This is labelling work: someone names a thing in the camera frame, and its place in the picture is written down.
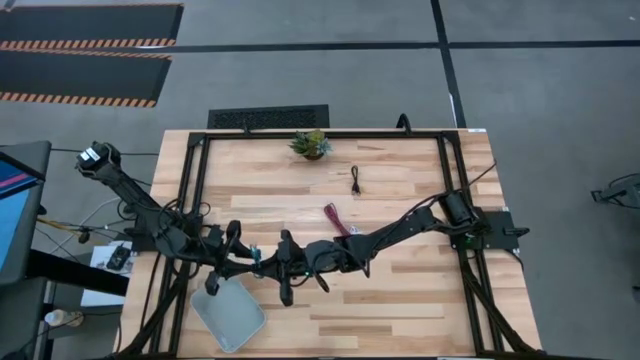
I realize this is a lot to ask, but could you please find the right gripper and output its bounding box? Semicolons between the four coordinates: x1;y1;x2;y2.
253;228;326;308

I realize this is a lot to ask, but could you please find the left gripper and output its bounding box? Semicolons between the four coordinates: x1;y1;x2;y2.
204;218;262;297

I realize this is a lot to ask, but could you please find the teal USB-C cable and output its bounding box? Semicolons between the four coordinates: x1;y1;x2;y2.
248;243;263;279

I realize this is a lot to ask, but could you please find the red USB-C cable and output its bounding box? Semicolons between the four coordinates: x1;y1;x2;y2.
323;202;352;237

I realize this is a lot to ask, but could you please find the grey plastic tray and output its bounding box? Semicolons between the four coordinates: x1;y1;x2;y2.
190;277;267;354

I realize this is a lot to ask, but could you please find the black handheld device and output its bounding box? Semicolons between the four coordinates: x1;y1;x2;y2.
106;243;132;272

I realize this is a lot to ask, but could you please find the potted succulent plant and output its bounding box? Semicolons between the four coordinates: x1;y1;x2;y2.
288;128;332;162

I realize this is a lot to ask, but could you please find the white paper sheet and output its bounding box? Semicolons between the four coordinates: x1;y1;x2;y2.
89;240;135;275

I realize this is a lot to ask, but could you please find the black floor vent grate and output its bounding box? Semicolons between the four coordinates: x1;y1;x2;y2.
207;104;331;130

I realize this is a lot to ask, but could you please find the clear plastic bottle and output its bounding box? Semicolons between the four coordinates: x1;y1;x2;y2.
43;308;85;329

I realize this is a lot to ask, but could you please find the computer monitor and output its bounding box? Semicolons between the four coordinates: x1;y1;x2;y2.
0;140;53;287

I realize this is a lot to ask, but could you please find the black hazard-striped floor mat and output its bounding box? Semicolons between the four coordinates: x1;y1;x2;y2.
0;49;174;109
0;3;185;51

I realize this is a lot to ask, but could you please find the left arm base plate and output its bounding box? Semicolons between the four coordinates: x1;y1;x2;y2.
130;227;199;253

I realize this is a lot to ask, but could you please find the black aluminium table frame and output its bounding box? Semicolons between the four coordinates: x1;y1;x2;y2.
114;129;546;359

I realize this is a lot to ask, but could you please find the black floor cable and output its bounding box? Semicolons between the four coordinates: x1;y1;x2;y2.
49;146;160;157

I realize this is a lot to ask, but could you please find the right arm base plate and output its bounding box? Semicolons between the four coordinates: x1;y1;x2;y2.
449;209;530;252

